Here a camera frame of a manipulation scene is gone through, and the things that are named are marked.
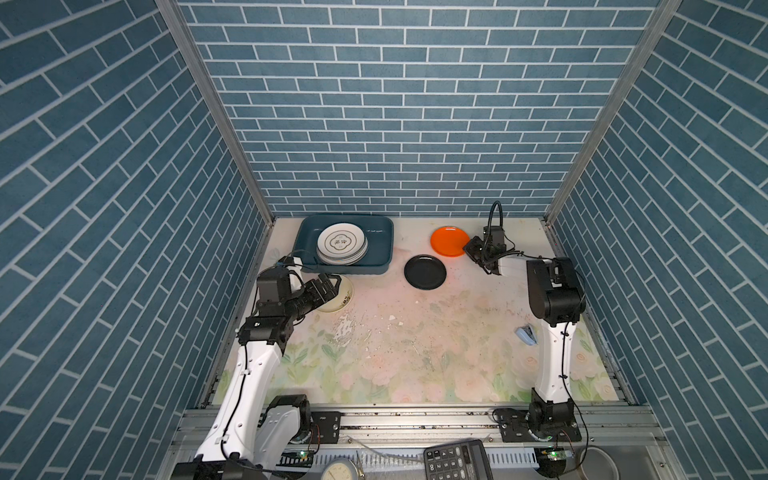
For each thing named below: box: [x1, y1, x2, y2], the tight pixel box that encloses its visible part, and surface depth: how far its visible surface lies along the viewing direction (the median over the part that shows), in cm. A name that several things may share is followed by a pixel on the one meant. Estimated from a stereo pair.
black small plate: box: [404, 254, 447, 291], surface depth 105 cm
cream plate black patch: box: [317, 276, 354, 313], surface depth 98 cm
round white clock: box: [321, 458, 359, 480], surface depth 66 cm
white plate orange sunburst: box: [317, 237, 368, 265], surface depth 107 cm
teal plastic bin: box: [293, 215, 395, 275], surface depth 112 cm
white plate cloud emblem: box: [316, 223, 365, 259], surface depth 111 cm
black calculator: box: [423, 439, 494, 480], surface depth 69 cm
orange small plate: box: [430, 226, 470, 257], surface depth 114 cm
